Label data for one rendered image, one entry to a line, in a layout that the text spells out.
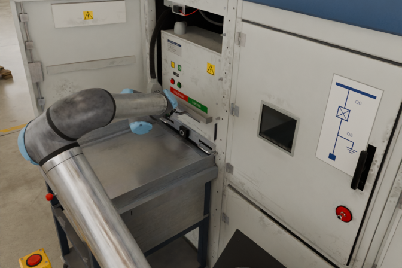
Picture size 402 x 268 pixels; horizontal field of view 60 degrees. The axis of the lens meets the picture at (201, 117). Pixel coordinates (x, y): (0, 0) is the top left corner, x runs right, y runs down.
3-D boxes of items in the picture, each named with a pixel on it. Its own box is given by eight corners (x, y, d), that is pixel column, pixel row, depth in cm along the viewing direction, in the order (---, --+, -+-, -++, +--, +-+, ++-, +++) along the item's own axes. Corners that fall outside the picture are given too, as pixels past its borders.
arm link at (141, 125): (148, 118, 145) (140, 96, 151) (127, 133, 148) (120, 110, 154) (161, 125, 152) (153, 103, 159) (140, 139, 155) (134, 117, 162)
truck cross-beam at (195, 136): (218, 158, 174) (218, 148, 171) (158, 116, 211) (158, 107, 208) (225, 155, 177) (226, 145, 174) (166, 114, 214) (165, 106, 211)
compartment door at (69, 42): (39, 134, 194) (8, -6, 159) (147, 113, 220) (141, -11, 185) (40, 140, 188) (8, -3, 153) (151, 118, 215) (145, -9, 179)
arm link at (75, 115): (73, 78, 88) (170, 85, 153) (40, 104, 92) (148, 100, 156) (96, 116, 87) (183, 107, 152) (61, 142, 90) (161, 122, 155)
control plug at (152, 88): (151, 113, 195) (150, 84, 187) (147, 110, 199) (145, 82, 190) (163, 110, 200) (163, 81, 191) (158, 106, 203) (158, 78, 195)
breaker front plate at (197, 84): (215, 148, 174) (220, 56, 152) (161, 112, 207) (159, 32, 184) (216, 148, 175) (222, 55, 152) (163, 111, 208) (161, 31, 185)
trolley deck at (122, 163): (85, 243, 135) (83, 231, 132) (36, 166, 177) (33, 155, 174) (217, 177, 173) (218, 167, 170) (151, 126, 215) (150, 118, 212)
